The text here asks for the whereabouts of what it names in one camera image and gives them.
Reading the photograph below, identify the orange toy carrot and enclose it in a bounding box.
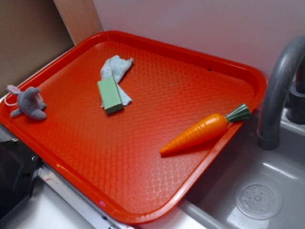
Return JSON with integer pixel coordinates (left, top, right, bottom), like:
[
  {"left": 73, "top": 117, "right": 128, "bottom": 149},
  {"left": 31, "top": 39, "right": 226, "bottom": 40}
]
[{"left": 159, "top": 104, "right": 251, "bottom": 155}]

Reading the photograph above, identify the red plastic tray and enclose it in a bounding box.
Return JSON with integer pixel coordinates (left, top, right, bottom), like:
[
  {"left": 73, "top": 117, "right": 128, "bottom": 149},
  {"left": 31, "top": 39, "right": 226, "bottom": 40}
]
[{"left": 0, "top": 31, "right": 266, "bottom": 225}]

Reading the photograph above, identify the green rectangular block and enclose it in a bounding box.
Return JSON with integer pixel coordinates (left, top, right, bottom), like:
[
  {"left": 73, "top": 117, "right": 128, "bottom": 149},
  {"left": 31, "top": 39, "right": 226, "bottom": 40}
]
[{"left": 97, "top": 77, "right": 124, "bottom": 115}]

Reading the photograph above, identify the light blue cloth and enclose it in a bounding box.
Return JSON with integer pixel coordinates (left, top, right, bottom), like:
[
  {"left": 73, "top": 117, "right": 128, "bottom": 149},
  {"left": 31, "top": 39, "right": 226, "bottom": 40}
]
[{"left": 100, "top": 55, "right": 133, "bottom": 106}]

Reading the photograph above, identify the grey toy faucet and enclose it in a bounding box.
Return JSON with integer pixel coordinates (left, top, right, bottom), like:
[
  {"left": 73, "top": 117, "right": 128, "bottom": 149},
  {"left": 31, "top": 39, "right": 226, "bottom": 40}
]
[{"left": 257, "top": 35, "right": 305, "bottom": 150}]

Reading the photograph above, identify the grey toy sink basin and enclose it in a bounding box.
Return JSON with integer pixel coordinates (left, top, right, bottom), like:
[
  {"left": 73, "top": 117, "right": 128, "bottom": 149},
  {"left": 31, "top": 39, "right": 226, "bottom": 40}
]
[{"left": 180, "top": 116, "right": 305, "bottom": 229}]

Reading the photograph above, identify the wooden board edge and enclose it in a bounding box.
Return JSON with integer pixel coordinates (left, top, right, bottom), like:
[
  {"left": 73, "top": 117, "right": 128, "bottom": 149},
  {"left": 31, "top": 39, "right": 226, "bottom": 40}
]
[{"left": 54, "top": 0, "right": 103, "bottom": 45}]

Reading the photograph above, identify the grey plush bunny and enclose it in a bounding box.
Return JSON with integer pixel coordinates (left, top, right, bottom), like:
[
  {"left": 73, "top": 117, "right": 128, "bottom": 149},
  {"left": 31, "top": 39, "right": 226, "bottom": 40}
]
[{"left": 6, "top": 85, "right": 47, "bottom": 121}]

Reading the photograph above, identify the brown cardboard panel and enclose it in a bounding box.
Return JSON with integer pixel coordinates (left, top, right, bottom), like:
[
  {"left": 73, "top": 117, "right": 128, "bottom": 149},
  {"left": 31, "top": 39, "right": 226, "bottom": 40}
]
[{"left": 0, "top": 0, "right": 74, "bottom": 96}]

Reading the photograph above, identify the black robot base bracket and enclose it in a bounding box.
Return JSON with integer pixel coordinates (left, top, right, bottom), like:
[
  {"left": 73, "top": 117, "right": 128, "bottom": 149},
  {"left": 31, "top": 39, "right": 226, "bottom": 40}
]
[{"left": 0, "top": 138, "right": 42, "bottom": 222}]

